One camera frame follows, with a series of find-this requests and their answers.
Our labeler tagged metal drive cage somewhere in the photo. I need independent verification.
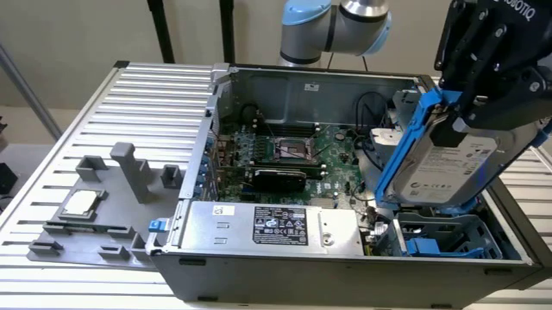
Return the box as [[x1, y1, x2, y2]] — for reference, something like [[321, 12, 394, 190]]
[[369, 89, 422, 172]]

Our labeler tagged grey metal pole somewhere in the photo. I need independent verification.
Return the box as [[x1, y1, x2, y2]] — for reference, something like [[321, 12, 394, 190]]
[[0, 41, 64, 141]]

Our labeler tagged CPU socket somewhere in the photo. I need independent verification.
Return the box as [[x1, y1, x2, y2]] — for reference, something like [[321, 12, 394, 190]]
[[258, 135, 322, 163]]

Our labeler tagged green motherboard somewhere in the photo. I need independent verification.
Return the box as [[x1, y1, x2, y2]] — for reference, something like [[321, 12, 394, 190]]
[[210, 123, 381, 211]]

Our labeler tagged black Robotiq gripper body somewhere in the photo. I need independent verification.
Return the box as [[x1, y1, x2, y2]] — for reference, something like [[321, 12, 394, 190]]
[[473, 0, 552, 69]]

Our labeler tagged silver power supply unit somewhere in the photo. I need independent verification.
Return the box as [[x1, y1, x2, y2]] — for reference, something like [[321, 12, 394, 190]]
[[179, 200, 366, 256]]

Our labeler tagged black graphics card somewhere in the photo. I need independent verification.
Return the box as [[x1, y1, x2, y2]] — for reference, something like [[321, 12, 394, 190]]
[[244, 166, 310, 195]]

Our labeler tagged small black box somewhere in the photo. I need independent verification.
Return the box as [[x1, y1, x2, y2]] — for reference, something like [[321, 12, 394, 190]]
[[0, 163, 20, 195]]

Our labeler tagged hard disk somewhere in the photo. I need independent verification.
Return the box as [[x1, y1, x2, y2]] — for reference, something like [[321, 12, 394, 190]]
[[373, 85, 552, 216]]

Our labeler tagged black stand pole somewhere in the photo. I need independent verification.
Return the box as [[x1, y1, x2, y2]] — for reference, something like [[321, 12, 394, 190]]
[[219, 0, 236, 64], [146, 0, 176, 64]]

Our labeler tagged grey plastic parts rack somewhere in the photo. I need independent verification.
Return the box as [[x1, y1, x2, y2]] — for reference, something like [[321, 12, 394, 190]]
[[25, 141, 187, 267]]

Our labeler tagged black looped case wire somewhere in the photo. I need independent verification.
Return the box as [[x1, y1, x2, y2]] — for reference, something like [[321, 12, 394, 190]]
[[354, 91, 390, 130]]

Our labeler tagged open grey computer case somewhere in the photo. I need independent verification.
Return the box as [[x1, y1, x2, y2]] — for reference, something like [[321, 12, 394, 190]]
[[144, 63, 544, 307]]

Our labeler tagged silver CPU chip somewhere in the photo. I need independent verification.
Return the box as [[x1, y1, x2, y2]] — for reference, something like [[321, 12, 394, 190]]
[[60, 189, 108, 216]]

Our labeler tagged RAM slot bank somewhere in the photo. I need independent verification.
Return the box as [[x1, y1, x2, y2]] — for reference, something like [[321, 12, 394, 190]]
[[256, 121, 317, 137], [247, 160, 325, 170]]

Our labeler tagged grey plastic disk bay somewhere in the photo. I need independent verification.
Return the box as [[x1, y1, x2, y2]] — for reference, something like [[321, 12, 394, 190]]
[[389, 209, 506, 260]]

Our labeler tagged blue disk carrier handle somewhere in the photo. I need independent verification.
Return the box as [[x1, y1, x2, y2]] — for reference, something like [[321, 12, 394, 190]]
[[405, 237, 441, 258]]

